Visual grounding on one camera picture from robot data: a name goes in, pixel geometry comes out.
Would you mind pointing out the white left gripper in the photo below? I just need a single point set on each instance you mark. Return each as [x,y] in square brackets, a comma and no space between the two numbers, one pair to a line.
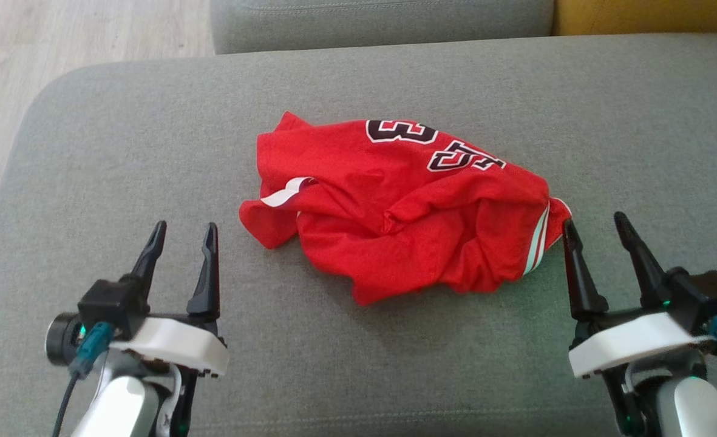
[176,349]

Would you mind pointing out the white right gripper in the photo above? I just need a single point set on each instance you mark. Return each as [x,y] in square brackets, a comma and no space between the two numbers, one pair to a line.
[631,343]

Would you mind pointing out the red basketball jersey number 23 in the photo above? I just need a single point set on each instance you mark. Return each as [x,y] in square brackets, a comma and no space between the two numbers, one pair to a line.
[394,200]

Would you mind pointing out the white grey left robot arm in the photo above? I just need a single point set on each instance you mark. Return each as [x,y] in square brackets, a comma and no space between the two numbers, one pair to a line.
[115,406]

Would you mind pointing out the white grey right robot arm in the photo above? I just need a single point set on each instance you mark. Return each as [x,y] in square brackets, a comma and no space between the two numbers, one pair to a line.
[692,406]

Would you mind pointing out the large grey sofa seat cushion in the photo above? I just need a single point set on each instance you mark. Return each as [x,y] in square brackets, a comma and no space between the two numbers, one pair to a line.
[152,152]

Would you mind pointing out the wide yellow sofa backrest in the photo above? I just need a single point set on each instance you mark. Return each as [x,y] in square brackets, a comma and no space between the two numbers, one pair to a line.
[637,15]

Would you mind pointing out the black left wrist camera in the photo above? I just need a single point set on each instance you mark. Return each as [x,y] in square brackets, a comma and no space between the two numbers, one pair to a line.
[112,303]

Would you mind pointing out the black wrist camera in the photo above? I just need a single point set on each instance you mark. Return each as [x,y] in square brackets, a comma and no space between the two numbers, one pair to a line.
[112,303]
[707,297]

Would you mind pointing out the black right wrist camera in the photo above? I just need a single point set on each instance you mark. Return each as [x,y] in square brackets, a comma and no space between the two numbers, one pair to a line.
[707,297]

